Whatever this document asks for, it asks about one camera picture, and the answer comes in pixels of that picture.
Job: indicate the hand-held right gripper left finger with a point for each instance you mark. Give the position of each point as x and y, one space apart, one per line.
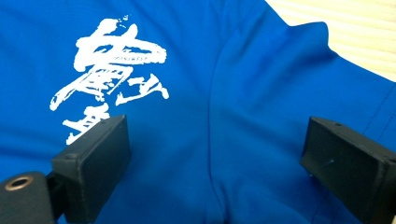
93 168

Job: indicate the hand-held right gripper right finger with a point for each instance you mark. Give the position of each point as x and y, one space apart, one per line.
351 165

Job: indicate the blue shirt with white print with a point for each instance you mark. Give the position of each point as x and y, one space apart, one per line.
218 109

